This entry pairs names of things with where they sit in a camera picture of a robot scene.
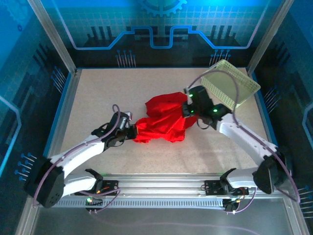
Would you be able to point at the aluminium frame post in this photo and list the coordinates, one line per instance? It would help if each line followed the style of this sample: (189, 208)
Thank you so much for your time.
(269, 36)
(52, 36)

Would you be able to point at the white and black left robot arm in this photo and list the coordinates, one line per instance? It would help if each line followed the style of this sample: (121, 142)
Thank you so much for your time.
(73, 156)

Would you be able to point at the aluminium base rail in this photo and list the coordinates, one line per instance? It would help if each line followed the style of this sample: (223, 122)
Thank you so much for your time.
(159, 184)

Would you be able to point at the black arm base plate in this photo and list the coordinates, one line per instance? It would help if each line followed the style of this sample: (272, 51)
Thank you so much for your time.
(110, 186)
(212, 187)

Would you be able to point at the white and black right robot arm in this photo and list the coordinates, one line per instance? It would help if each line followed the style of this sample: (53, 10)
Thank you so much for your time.
(244, 137)

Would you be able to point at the red t-shirt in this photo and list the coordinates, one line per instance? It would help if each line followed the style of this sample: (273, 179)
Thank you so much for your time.
(161, 122)

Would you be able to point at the pale green plastic basket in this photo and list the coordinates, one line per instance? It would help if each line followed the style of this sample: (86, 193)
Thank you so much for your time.
(220, 83)

